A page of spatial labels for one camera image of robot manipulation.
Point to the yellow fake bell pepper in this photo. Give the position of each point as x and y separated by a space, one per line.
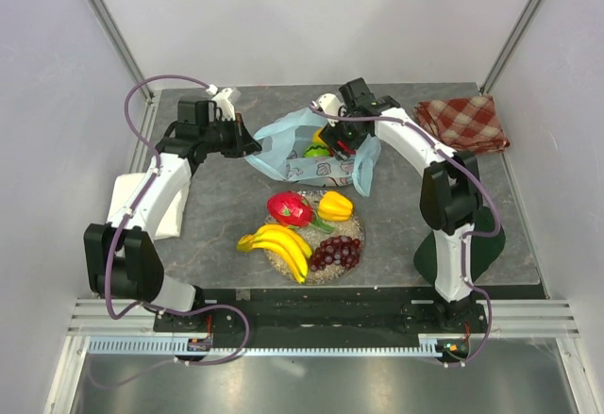
334 207

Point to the green fake apple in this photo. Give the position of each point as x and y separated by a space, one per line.
317 150

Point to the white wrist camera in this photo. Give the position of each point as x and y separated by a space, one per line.
224 100
330 105

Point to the dark purple fake grapes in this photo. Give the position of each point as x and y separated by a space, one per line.
341 251

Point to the speckled round plate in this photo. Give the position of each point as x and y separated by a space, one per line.
353 227

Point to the light blue plastic bag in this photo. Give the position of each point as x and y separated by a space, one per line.
282 158

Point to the red checkered cloth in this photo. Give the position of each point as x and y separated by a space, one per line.
468 123

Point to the yellow fake banana bunch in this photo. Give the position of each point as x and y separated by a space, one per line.
284 242

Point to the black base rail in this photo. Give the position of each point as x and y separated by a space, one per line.
318 317

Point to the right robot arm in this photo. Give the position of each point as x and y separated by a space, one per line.
449 199

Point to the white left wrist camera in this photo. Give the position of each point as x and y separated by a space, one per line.
224 100

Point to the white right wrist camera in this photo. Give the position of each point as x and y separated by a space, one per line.
330 105

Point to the white folded towel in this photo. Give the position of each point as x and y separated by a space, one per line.
171 222

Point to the dark green baseball cap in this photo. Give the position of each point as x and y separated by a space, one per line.
484 251

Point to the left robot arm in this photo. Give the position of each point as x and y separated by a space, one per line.
122 261

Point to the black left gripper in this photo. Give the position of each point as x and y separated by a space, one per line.
243 144

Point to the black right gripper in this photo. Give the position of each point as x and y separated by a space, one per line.
332 135

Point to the red fake dragon fruit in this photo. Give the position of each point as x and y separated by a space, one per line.
293 210

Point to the yellow fake lemon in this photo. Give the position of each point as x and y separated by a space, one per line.
316 138

